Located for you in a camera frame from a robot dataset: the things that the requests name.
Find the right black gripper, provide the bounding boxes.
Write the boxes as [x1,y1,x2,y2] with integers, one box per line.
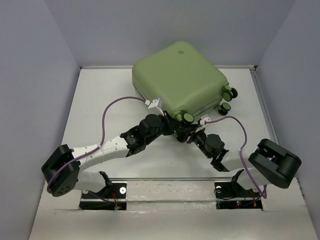
[177,122,212,159]

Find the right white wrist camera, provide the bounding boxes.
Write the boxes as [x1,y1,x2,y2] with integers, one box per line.
[195,114,211,133]

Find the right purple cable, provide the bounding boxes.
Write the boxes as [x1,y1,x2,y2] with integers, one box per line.
[204,115,268,200]

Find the purple cable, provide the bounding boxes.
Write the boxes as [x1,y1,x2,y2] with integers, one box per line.
[204,115,268,200]
[46,96,148,193]

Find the metal table edge rail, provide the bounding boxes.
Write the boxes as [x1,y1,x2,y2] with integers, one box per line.
[249,69,296,185]

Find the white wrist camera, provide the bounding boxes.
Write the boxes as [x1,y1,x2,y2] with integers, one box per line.
[195,114,211,133]
[144,98,163,112]

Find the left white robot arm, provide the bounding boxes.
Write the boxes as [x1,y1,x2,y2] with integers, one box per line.
[41,112,181,197]

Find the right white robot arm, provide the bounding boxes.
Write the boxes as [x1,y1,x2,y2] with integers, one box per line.
[176,121,302,198]

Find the green hard-shell suitcase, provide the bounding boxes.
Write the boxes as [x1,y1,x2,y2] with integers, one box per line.
[131,41,238,121]

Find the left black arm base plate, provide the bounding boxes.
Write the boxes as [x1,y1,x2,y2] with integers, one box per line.
[79,181,127,211]

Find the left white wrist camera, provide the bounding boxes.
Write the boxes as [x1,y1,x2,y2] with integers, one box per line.
[144,98,163,112]

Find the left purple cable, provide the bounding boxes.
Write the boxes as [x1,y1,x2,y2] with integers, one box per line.
[46,96,148,193]

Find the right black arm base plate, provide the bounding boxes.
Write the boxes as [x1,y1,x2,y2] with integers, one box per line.
[214,181,263,210]

